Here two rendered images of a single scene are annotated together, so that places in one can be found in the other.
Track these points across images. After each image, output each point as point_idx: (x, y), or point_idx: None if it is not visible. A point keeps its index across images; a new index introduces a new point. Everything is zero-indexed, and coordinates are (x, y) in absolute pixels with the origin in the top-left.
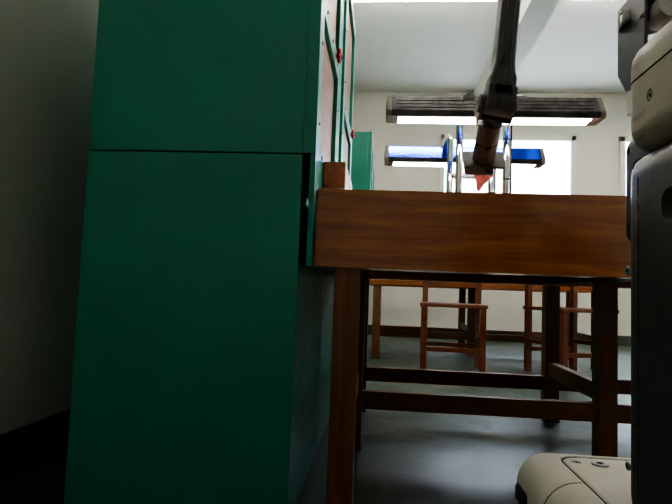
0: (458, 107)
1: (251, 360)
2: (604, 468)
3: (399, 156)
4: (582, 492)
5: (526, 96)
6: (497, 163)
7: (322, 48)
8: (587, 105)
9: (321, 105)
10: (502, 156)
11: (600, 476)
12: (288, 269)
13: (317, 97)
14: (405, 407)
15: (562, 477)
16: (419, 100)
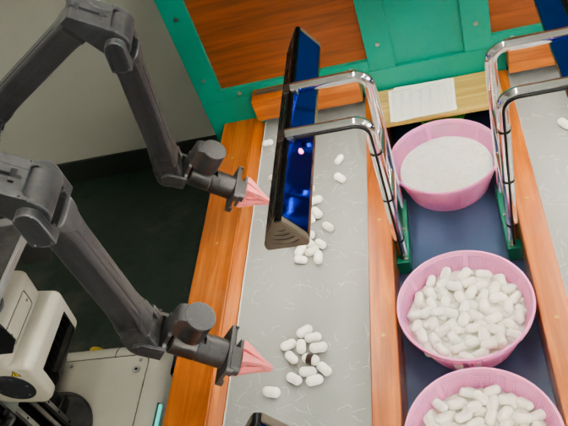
0: (281, 98)
1: None
2: (131, 369)
3: (538, 8)
4: (106, 353)
5: (278, 141)
6: (226, 202)
7: (181, 20)
8: (270, 215)
9: (241, 38)
10: (231, 199)
11: (122, 364)
12: None
13: (185, 68)
14: None
15: (124, 350)
16: (289, 57)
